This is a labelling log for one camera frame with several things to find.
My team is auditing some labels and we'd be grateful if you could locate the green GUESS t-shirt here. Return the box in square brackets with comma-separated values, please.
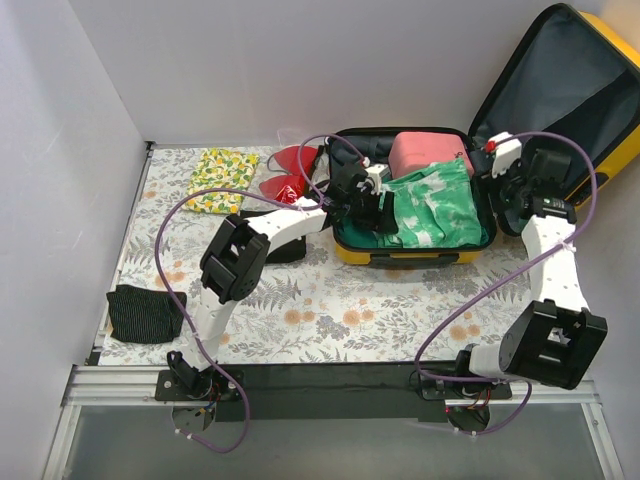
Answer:
[336, 225, 403, 250]

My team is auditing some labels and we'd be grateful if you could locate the green tie-dye shirt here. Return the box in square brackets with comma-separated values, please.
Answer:
[376, 158, 486, 249]

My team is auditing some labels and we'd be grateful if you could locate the pink vanity case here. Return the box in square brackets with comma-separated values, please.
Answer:
[388, 131, 474, 179]

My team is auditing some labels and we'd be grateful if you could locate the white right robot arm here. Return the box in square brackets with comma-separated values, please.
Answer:
[452, 149, 608, 398]

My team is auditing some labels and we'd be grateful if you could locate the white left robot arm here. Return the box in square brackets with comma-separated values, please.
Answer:
[167, 164, 397, 400]

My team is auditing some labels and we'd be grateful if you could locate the red bikini top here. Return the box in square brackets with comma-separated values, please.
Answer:
[259, 145, 320, 205]

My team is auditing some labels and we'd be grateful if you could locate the floral table cloth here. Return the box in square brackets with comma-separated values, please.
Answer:
[118, 148, 529, 363]

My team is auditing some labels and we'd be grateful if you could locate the yellow hard-shell suitcase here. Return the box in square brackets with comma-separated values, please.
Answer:
[333, 4, 639, 268]

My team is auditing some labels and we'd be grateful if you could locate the yellow lemon print cloth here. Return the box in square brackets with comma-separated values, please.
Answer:
[183, 148, 260, 215]

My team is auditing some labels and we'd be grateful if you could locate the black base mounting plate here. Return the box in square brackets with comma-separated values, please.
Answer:
[154, 363, 511, 424]

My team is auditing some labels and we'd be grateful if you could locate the black striped folded cloth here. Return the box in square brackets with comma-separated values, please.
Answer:
[106, 284, 184, 344]

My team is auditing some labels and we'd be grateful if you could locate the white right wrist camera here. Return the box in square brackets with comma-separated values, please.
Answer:
[485, 132, 522, 178]

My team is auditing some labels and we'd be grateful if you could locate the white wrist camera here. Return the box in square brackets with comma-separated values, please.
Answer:
[362, 158, 390, 194]
[485, 132, 522, 178]

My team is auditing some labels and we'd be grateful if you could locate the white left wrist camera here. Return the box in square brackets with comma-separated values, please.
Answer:
[362, 158, 390, 194]

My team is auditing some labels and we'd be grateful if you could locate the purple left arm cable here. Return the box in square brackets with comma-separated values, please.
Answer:
[153, 133, 366, 455]

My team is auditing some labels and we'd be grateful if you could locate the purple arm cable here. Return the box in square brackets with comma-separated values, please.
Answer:
[415, 131, 599, 437]
[153, 133, 366, 455]

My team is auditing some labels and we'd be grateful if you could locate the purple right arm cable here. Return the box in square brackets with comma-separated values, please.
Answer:
[415, 131, 599, 437]

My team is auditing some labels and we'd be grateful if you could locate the aluminium frame rail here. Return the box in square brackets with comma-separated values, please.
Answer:
[44, 366, 624, 479]

